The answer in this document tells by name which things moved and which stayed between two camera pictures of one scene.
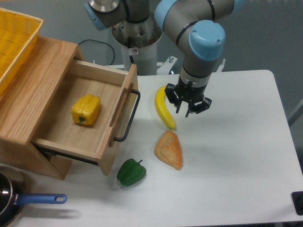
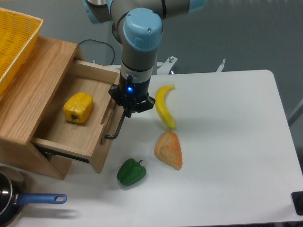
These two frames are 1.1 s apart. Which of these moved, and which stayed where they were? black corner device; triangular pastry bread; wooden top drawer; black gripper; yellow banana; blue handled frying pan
Moved: wooden top drawer; black gripper
Stayed: black corner device; yellow banana; blue handled frying pan; triangular pastry bread
